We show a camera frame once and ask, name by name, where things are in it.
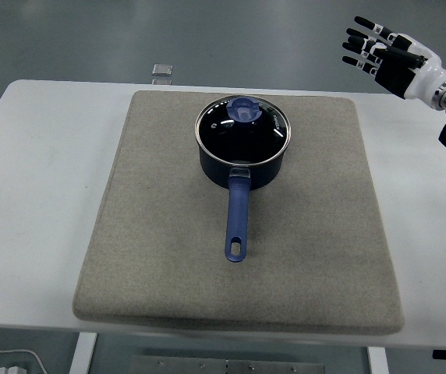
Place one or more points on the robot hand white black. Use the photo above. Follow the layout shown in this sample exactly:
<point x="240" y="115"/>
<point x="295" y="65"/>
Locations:
<point x="422" y="74"/>

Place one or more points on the glass pot lid blue knob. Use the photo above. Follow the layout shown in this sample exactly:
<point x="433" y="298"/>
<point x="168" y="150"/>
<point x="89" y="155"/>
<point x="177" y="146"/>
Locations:
<point x="242" y="110"/>

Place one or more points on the dark blue saucepan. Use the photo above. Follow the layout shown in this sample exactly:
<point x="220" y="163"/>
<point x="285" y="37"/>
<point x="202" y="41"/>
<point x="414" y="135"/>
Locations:
<point x="238" y="218"/>

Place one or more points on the white table leg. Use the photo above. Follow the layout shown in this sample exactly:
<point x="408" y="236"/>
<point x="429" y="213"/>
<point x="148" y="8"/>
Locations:
<point x="82" y="354"/>
<point x="377" y="362"/>

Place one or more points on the beige fabric mat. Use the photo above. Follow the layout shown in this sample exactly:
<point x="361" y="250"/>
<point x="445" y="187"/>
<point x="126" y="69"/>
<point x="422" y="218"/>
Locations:
<point x="168" y="253"/>

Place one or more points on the grey metal plate with screws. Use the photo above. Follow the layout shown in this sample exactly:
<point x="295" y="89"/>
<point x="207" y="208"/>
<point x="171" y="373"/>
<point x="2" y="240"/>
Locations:
<point x="227" y="367"/>

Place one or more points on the white plug block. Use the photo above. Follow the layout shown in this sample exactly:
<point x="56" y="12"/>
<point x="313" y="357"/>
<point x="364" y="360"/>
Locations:
<point x="10" y="370"/>

